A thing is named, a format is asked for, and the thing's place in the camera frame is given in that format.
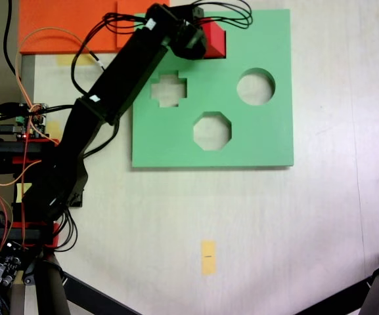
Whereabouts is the yellow tape piece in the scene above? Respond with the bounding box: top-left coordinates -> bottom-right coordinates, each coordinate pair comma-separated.
15,182 -> 33,204
45,120 -> 61,137
56,54 -> 95,67

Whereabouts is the red black table clamp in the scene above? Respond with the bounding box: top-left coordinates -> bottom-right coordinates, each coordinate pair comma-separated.
0,220 -> 60,249
0,136 -> 60,165

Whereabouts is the circuit board with green terminal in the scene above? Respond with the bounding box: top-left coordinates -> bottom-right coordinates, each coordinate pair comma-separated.
14,102 -> 51,139

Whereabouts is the orange flat block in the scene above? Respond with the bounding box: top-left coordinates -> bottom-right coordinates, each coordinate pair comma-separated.
18,0 -> 119,55
116,0 -> 171,51

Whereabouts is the thick black cable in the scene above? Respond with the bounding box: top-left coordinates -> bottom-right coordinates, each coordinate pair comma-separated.
4,0 -> 17,77

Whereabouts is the black circuit board with capacitors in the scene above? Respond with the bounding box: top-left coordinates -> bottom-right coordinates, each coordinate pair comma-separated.
0,241 -> 25,292

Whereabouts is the black motor wire bundle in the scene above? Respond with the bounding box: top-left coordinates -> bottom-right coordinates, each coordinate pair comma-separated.
102,0 -> 254,31

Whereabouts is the black base wire loop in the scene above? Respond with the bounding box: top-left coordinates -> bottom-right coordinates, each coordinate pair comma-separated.
53,209 -> 79,253

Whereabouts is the long yellow tape strip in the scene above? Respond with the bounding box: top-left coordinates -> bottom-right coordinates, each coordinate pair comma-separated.
201,240 -> 217,276

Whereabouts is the thin orange cable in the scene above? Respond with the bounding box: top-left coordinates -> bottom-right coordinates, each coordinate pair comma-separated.
14,27 -> 93,114

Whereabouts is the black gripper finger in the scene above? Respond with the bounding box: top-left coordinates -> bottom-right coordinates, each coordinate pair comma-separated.
170,31 -> 208,62

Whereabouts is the black looped arm wire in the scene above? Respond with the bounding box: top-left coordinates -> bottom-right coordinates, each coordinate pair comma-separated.
71,19 -> 137,96

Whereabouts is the green shape-hole board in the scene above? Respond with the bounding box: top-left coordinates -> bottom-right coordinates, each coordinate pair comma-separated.
130,9 -> 296,172

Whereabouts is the red square block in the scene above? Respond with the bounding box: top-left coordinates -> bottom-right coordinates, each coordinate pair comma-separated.
202,18 -> 227,60

